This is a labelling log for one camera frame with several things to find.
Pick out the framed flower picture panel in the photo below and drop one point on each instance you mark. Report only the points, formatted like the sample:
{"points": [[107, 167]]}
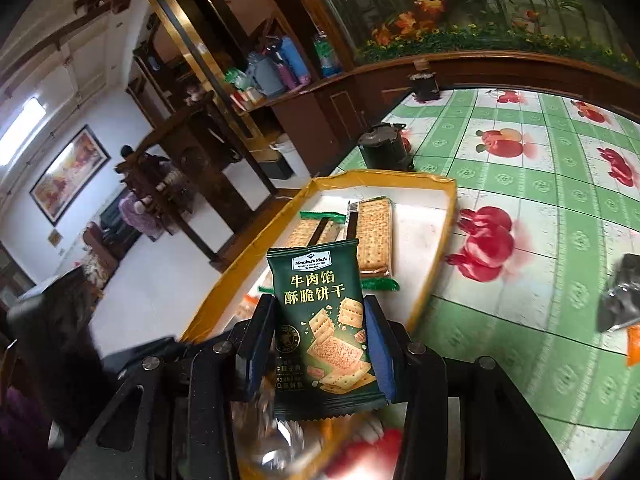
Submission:
{"points": [[475, 5]]}

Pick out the framed wall painting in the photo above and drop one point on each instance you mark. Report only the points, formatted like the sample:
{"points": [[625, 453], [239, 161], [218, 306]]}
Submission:
{"points": [[70, 175]]}

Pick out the carved wooden chair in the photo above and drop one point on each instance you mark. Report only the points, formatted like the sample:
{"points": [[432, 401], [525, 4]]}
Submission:
{"points": [[200, 150]]}

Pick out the wooden display cabinet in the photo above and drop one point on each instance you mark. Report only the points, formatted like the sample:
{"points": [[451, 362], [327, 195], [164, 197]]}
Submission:
{"points": [[300, 120]]}

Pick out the clear cracker packet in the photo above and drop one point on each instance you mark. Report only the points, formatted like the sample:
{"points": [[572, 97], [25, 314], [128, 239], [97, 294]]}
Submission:
{"points": [[374, 235], [305, 232]]}

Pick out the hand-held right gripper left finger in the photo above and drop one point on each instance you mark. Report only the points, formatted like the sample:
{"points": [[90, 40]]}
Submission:
{"points": [[260, 345]]}

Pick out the grey kettle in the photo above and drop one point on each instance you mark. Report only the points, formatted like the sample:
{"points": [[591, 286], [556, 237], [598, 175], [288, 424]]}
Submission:
{"points": [[267, 76]]}

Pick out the small black box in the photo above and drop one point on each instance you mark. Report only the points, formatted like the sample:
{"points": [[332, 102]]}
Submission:
{"points": [[425, 85]]}

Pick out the black pot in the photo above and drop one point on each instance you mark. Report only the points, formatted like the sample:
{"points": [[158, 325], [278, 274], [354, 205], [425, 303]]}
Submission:
{"points": [[384, 147]]}

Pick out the yellow cardboard box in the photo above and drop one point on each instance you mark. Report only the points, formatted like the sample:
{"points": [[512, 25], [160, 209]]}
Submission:
{"points": [[425, 240]]}

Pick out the green cracker packet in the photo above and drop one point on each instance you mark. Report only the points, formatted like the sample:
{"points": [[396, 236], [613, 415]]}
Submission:
{"points": [[320, 320]]}

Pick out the orange snack packet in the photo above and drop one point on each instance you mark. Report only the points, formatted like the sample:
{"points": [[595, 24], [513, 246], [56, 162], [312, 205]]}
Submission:
{"points": [[634, 347]]}

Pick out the green plastic bag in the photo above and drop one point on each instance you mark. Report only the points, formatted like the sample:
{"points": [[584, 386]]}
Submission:
{"points": [[236, 78]]}

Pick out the silver foil bag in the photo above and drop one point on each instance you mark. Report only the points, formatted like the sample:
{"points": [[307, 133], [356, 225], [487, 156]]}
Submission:
{"points": [[620, 295]]}

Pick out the green floral tablecloth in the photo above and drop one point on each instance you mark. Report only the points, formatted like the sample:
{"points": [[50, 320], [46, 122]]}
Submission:
{"points": [[525, 360]]}

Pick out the bright window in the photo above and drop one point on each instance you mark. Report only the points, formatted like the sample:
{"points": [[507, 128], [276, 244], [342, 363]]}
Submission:
{"points": [[22, 130]]}

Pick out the blue bottle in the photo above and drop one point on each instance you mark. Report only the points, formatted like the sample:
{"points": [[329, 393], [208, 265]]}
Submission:
{"points": [[294, 62]]}

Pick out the green-label clear bottle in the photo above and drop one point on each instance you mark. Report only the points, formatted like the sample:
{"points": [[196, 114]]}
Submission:
{"points": [[327, 57]]}

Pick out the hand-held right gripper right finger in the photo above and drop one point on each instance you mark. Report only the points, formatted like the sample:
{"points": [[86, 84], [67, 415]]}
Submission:
{"points": [[380, 355]]}

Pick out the dark blurred object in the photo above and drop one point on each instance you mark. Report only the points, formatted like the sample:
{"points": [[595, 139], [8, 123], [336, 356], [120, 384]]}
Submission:
{"points": [[55, 340]]}

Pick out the pink bottle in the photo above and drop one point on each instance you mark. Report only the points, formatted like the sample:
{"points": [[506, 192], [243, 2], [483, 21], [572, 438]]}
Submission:
{"points": [[289, 80]]}

